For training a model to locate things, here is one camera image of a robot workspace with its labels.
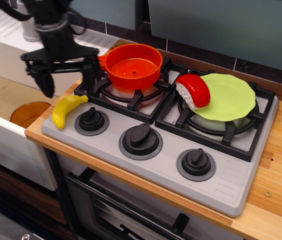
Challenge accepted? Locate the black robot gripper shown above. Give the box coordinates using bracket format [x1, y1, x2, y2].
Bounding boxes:
[21, 24, 100, 98]

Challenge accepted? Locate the red white sushi toy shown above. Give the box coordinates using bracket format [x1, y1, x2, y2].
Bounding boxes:
[175, 73, 211, 111]

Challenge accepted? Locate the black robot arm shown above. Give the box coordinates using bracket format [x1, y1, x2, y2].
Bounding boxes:
[0, 0, 100, 98]

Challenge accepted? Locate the yellow plastic banana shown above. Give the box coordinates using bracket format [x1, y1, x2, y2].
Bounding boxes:
[51, 95, 88, 130]

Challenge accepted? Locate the black left stove knob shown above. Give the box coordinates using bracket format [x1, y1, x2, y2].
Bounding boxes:
[74, 107, 109, 136]

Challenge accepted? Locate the black stove knob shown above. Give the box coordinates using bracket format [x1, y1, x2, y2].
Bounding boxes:
[176, 148, 216, 182]
[74, 107, 109, 136]
[119, 123, 163, 161]

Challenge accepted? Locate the grey toy faucet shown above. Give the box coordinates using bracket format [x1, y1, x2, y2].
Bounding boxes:
[16, 0, 40, 42]

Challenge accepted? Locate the amber plastic bowl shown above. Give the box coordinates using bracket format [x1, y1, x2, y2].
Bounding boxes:
[10, 101, 51, 129]

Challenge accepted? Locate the white toy sink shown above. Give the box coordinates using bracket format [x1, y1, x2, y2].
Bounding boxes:
[0, 5, 120, 192]

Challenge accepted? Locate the black middle stove knob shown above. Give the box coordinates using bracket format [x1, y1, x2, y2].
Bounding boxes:
[119, 123, 163, 161]

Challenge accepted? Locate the black left burner grate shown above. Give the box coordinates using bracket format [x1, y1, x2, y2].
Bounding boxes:
[74, 57, 188, 124]

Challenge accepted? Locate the black burner grate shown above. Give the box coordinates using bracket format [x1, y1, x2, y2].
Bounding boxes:
[74, 57, 188, 124]
[155, 82, 277, 162]

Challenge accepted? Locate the toy oven door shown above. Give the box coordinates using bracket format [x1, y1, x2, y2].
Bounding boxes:
[65, 168, 189, 240]

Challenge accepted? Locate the black right stove knob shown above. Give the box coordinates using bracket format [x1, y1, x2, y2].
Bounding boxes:
[176, 148, 216, 182]

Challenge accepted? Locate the light green plastic plate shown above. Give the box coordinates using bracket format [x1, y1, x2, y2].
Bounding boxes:
[194, 73, 256, 122]

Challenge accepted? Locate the black right burner grate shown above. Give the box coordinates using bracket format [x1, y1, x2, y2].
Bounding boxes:
[155, 82, 277, 162]

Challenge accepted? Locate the grey toy stove top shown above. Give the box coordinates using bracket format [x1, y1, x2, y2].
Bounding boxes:
[40, 57, 280, 218]

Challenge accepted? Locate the orange pot grey handle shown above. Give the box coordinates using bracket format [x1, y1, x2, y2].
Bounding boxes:
[99, 43, 163, 90]

